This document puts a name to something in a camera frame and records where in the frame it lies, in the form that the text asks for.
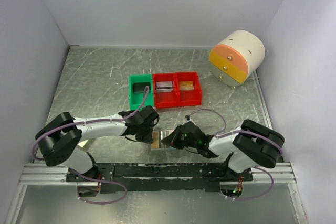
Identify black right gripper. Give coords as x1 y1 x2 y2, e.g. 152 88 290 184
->
161 124 198 150

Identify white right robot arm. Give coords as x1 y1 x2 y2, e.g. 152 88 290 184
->
161 119 285 181

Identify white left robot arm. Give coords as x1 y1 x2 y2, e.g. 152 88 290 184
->
33 105 160 182

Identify black card in green bin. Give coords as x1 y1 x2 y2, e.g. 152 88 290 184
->
132 82 151 93

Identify silver card in red bin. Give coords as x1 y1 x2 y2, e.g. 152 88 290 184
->
155 81 174 93

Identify orange card in red bin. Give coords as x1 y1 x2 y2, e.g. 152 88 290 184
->
179 81 194 91

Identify green plastic bin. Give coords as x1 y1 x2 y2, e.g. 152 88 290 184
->
129 74 154 110

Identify red plastic bin middle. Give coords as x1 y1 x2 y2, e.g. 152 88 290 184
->
152 72 180 109

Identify red plastic bin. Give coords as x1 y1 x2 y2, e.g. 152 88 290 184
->
176 72 202 107
152 72 180 109

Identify red plastic bin right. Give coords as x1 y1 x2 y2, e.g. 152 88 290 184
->
176 72 202 107

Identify round beige drawer cabinet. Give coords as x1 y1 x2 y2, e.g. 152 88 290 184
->
208 30 265 87

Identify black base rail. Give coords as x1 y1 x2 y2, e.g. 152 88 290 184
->
65 153 254 195

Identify aluminium frame rail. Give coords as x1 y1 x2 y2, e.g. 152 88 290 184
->
18 163 297 185

